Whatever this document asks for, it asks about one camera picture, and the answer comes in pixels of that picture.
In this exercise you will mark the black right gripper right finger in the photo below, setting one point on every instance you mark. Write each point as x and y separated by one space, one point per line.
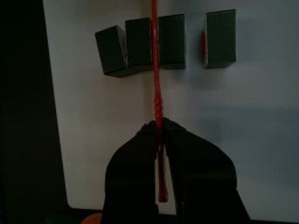
205 183

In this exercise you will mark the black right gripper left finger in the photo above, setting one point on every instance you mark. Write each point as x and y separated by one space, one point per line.
129 180

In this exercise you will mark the red toy knife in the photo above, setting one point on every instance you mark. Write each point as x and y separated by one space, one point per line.
156 87

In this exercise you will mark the dark seaweed sushi piece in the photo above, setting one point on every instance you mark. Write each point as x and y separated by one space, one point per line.
220 38
172 40
137 43
112 52

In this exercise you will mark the orange plate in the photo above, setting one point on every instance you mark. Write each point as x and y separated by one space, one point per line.
93 219

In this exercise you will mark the white cutting board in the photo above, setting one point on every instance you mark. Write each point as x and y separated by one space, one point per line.
252 116

